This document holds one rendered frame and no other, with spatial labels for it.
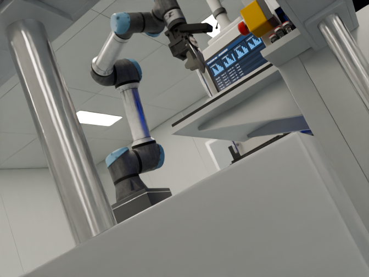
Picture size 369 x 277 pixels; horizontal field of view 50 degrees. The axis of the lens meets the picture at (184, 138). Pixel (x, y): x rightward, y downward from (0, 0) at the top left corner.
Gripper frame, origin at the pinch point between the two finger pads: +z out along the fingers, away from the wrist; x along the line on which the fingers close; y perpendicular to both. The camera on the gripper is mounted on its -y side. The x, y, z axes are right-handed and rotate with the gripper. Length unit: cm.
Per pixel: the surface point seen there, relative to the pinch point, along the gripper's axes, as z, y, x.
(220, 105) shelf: 17.8, -2.6, 9.8
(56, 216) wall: -93, 496, -400
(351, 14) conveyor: 20, -46, 24
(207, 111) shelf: 17.4, 1.8, 10.6
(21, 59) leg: 26, -9, 91
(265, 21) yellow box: 7.8, -27.6, 21.0
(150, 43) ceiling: -191, 137, -280
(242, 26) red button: 4.6, -21.5, 19.6
